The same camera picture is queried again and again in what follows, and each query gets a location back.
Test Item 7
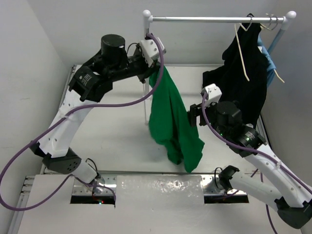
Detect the cream empty hanger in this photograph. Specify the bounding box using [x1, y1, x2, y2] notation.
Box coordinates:
[234, 23, 250, 82]

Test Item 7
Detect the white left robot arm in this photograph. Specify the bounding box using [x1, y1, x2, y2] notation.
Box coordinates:
[30, 33, 166, 184]

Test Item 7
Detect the light blue hanging shirt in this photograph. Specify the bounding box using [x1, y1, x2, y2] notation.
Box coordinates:
[257, 36, 276, 87]

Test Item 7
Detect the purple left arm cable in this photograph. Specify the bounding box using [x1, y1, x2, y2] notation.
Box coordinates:
[0, 33, 165, 212]

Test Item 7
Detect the silver clothes rack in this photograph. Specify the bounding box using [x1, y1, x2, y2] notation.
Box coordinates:
[142, 9, 298, 127]

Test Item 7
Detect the black hanging t-shirt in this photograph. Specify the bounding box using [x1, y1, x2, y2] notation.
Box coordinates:
[202, 23, 268, 126]

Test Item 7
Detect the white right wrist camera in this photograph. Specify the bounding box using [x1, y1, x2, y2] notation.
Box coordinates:
[201, 83, 222, 106]

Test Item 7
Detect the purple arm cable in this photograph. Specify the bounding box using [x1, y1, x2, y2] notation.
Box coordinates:
[201, 94, 312, 234]
[0, 33, 165, 212]

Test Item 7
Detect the hanger holding black shirt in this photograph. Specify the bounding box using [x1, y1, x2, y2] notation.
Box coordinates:
[239, 13, 254, 32]

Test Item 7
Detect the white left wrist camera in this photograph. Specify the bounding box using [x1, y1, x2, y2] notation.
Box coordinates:
[139, 39, 159, 66]

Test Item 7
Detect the green t-shirt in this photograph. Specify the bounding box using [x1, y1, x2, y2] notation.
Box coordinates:
[148, 68, 204, 173]

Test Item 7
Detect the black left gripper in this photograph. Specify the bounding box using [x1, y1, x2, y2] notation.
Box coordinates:
[107, 42, 160, 83]

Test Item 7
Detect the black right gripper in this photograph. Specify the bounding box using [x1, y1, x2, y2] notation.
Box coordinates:
[186, 97, 228, 139]

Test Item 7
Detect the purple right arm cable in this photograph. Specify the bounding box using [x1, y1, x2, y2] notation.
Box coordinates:
[201, 94, 312, 234]

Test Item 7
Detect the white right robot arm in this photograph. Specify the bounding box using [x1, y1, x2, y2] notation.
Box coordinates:
[188, 101, 312, 229]

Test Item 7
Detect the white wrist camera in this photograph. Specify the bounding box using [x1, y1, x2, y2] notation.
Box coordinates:
[139, 39, 159, 66]
[201, 83, 222, 106]

